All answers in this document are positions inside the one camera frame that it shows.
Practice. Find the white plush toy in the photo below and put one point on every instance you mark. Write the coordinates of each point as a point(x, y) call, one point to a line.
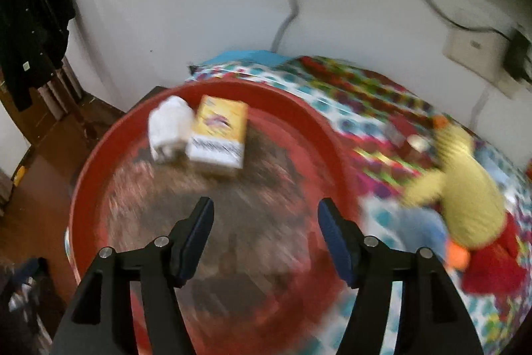
point(168, 126)

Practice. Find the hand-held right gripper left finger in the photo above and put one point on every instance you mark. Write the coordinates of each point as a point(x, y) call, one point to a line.
point(195, 242)

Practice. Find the yellow knitted duck plush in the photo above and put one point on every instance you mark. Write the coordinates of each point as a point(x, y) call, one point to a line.
point(469, 197)

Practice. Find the colourful dotted cloth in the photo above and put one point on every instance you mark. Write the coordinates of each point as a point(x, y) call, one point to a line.
point(374, 105)

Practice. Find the black power adapter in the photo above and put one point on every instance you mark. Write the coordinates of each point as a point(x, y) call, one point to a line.
point(517, 55)

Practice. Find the round red tray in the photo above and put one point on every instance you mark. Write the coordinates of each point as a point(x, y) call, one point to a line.
point(257, 188)

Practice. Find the light blue cloth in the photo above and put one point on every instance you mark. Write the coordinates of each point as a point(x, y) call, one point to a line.
point(415, 230)

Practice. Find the beige wall socket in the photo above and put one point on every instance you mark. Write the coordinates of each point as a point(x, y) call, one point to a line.
point(474, 51)

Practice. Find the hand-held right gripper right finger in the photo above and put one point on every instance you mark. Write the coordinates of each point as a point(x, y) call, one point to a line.
point(332, 238)

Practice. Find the yellow cardboard box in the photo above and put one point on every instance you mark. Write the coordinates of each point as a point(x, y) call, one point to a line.
point(218, 130)

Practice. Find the slatted wooden furniture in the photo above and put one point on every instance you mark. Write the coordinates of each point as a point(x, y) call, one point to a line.
point(58, 89)

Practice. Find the red plush toy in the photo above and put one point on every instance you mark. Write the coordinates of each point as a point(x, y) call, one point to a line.
point(494, 267)

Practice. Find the black hanging clothing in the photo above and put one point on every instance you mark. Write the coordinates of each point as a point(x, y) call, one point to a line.
point(33, 26)

